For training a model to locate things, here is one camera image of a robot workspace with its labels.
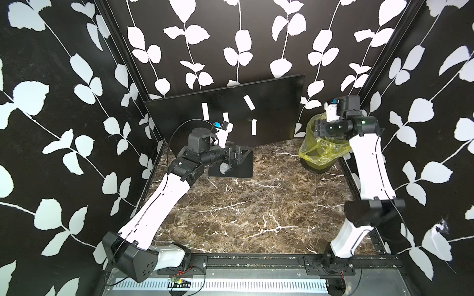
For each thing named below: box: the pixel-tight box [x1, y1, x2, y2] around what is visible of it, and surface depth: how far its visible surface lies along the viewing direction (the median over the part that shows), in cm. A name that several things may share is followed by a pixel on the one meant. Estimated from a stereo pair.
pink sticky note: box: [251, 118, 258, 136], surface depth 81 cm
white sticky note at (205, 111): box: [201, 102, 210, 121], surface depth 73 cm
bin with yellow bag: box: [298, 111, 352, 174], surface depth 90 cm
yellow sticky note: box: [242, 93, 257, 112], surface depth 73 cm
